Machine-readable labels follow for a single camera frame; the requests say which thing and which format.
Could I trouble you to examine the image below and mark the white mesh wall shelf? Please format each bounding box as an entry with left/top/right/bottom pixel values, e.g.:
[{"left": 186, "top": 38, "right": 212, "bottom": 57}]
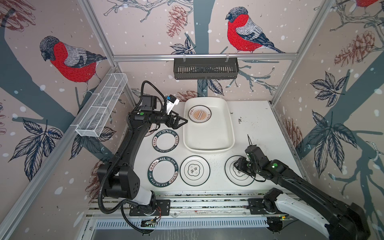
[{"left": 76, "top": 73, "right": 128, "bottom": 138}]

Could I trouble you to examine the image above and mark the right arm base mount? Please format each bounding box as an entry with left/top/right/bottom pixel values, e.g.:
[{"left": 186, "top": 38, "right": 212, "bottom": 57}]
[{"left": 247, "top": 198, "right": 287, "bottom": 216}]

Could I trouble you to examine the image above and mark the orange sunburst plate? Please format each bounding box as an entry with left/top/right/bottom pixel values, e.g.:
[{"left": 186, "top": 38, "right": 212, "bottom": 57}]
[
  {"left": 188, "top": 105, "right": 212, "bottom": 124},
  {"left": 145, "top": 127, "right": 156, "bottom": 137}
]

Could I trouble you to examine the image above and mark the horizontal aluminium frame bar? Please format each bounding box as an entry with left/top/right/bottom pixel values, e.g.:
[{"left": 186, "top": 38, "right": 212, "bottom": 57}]
[{"left": 113, "top": 53, "right": 298, "bottom": 63}]

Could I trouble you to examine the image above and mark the green rim plate lower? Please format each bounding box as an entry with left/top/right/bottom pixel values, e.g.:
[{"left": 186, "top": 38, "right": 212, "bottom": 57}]
[{"left": 147, "top": 157, "right": 179, "bottom": 188}]

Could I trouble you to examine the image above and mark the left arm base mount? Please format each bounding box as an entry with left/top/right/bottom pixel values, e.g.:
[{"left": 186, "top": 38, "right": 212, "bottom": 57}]
[{"left": 129, "top": 200, "right": 171, "bottom": 217}]

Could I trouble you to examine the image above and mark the green rim plate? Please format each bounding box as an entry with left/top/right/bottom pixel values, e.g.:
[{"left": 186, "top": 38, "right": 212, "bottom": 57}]
[
  {"left": 147, "top": 157, "right": 179, "bottom": 188},
  {"left": 152, "top": 130, "right": 179, "bottom": 153}
]

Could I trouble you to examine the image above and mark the black corrugated cable left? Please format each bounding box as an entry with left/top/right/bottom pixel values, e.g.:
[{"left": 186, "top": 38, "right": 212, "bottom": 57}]
[{"left": 97, "top": 80, "right": 166, "bottom": 235}]

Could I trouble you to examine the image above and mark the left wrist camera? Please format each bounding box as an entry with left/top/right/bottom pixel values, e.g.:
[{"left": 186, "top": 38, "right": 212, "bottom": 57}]
[{"left": 166, "top": 95, "right": 180, "bottom": 115}]

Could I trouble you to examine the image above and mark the white plastic bin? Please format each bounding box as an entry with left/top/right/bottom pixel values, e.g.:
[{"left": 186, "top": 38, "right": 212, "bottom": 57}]
[{"left": 183, "top": 97, "right": 235, "bottom": 154}]

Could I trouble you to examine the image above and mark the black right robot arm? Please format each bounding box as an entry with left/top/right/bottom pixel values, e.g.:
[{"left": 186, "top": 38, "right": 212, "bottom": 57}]
[{"left": 234, "top": 145, "right": 371, "bottom": 240}]

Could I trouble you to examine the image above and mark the green rim plate upper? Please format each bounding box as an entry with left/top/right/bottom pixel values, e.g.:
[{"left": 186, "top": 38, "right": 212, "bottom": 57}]
[{"left": 152, "top": 130, "right": 179, "bottom": 153}]

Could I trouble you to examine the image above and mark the white flower plate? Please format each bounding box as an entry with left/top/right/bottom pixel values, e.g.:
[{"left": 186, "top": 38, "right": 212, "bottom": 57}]
[
  {"left": 225, "top": 155, "right": 255, "bottom": 187},
  {"left": 180, "top": 156, "right": 211, "bottom": 187}
]

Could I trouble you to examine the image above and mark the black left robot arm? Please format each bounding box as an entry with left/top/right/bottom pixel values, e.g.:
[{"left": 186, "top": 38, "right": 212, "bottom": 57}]
[{"left": 97, "top": 111, "right": 188, "bottom": 214}]

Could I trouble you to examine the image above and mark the black hanging wire basket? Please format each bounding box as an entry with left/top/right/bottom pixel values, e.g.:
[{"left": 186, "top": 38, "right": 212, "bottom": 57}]
[{"left": 174, "top": 58, "right": 239, "bottom": 80}]

